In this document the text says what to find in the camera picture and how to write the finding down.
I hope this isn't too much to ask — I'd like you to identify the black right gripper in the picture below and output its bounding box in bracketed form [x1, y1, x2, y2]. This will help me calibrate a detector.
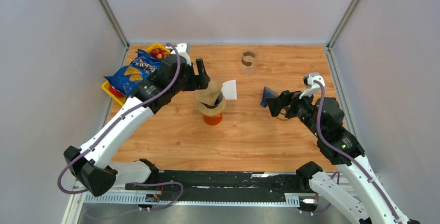
[264, 87, 323, 138]

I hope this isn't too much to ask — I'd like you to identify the brown paper coffee filter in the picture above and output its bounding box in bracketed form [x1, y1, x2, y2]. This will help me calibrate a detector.
[195, 80, 223, 106]

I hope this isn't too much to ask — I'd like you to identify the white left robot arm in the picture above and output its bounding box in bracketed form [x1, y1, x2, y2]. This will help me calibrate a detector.
[63, 54, 210, 197]

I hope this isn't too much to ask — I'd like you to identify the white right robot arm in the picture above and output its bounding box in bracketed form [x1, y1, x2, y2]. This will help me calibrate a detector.
[261, 88, 417, 223]

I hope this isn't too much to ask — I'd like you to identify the white paper coffee filter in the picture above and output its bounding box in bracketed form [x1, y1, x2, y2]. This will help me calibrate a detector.
[222, 79, 238, 100]

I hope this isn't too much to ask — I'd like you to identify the orange glass carafe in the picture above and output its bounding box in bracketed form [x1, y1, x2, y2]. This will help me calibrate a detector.
[203, 114, 223, 126]

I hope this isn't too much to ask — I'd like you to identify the red apples bunch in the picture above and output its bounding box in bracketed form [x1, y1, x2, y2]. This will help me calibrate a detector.
[149, 48, 169, 60]

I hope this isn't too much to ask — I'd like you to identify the clear glass carafe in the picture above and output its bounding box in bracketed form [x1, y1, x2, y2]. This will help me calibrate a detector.
[239, 47, 257, 76]

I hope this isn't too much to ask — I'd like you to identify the blue chips bag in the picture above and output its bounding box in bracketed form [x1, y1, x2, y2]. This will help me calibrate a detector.
[104, 49, 161, 97]

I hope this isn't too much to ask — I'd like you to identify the yellow plastic tray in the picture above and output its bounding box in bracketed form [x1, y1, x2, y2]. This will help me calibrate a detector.
[101, 43, 170, 106]

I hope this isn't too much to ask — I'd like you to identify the red fruit under bag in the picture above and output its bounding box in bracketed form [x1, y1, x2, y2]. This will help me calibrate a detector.
[108, 85, 126, 97]

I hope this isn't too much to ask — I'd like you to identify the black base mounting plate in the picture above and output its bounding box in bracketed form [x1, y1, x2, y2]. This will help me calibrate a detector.
[125, 168, 318, 203]

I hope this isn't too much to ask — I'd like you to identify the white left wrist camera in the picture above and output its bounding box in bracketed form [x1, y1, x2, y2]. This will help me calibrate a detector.
[166, 43, 192, 65]

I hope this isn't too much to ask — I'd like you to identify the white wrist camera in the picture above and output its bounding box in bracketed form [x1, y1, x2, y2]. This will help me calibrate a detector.
[299, 72, 325, 99]
[166, 43, 192, 65]

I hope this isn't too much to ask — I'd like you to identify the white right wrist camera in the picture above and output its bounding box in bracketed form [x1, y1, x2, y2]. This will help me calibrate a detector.
[299, 72, 325, 99]

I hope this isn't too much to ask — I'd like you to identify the aluminium frame rail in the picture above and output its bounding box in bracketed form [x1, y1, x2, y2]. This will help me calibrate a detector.
[62, 172, 388, 224]

